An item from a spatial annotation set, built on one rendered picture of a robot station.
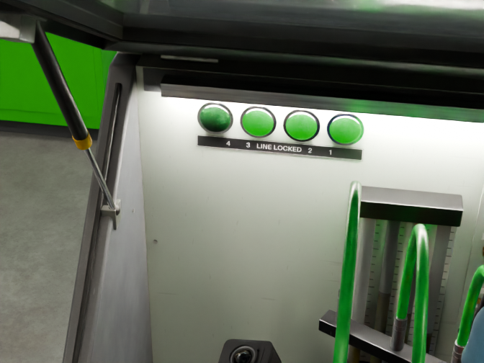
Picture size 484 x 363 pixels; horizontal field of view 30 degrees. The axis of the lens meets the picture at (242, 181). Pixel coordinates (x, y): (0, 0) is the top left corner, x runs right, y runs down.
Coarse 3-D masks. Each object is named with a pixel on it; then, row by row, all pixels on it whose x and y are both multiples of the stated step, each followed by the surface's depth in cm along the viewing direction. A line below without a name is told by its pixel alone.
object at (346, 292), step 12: (360, 192) 103; (348, 204) 101; (360, 204) 101; (348, 216) 99; (348, 228) 97; (348, 240) 96; (348, 252) 95; (348, 264) 94; (348, 276) 93; (348, 288) 93; (348, 300) 92; (348, 312) 92; (336, 324) 92; (348, 324) 91; (336, 336) 91; (348, 336) 91; (336, 348) 91; (336, 360) 91
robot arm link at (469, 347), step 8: (480, 312) 63; (480, 320) 62; (472, 328) 63; (480, 328) 62; (472, 336) 63; (480, 336) 62; (472, 344) 63; (480, 344) 61; (464, 352) 65; (472, 352) 63; (480, 352) 62; (464, 360) 64; (472, 360) 63; (480, 360) 62
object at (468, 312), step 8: (480, 272) 106; (472, 280) 111; (480, 280) 110; (472, 288) 112; (480, 288) 112; (472, 296) 114; (472, 304) 115; (464, 312) 117; (472, 312) 116; (464, 320) 117; (464, 328) 118; (464, 336) 119; (456, 344) 120; (464, 344) 120; (456, 352) 121; (456, 360) 121
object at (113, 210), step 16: (32, 48) 90; (48, 48) 90; (48, 64) 91; (48, 80) 94; (64, 80) 95; (64, 96) 96; (64, 112) 99; (80, 128) 101; (80, 144) 104; (96, 176) 111; (112, 208) 117
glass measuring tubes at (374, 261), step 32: (384, 192) 126; (416, 192) 127; (384, 224) 130; (416, 224) 126; (448, 224) 125; (384, 256) 131; (448, 256) 131; (384, 288) 134; (384, 320) 137; (352, 352) 142
